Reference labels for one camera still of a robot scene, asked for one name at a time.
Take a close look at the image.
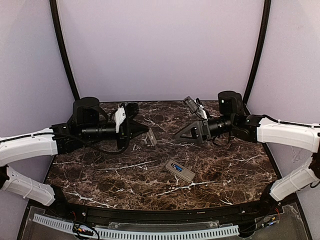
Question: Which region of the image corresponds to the left grey cable duct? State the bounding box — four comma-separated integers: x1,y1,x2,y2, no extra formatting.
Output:
32,213,74,234

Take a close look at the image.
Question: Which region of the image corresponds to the black frame post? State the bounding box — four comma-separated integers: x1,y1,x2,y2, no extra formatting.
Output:
243,0,272,106
49,0,80,101

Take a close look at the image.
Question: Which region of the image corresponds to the grey cable duct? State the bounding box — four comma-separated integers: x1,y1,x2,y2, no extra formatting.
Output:
32,213,74,234
94,224,240,239

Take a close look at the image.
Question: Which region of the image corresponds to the right black frame post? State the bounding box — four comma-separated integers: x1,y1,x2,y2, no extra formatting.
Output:
243,0,272,106

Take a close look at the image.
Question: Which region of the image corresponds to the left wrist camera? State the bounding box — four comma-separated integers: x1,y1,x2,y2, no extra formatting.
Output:
114,102,139,133

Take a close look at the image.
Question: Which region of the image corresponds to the grey remote control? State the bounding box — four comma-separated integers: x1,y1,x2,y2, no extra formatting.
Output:
165,160,196,183

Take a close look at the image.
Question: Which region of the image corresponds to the right grey cable duct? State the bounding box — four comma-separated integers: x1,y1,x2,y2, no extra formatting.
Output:
94,224,240,239

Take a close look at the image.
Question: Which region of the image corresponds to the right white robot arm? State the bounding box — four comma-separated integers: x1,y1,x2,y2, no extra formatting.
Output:
175,90,320,208

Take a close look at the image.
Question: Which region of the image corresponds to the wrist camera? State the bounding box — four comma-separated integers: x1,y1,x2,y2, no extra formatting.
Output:
183,96,208,120
114,102,139,133

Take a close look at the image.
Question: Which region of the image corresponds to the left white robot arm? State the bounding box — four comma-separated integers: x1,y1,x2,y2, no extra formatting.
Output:
0,97,149,206

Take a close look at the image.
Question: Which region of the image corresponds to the left black frame post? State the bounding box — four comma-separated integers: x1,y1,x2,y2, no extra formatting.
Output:
49,0,80,101

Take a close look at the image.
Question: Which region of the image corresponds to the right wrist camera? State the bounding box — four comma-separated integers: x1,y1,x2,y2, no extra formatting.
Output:
183,96,208,120

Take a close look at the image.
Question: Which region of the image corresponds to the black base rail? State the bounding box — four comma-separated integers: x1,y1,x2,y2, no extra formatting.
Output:
23,200,284,227

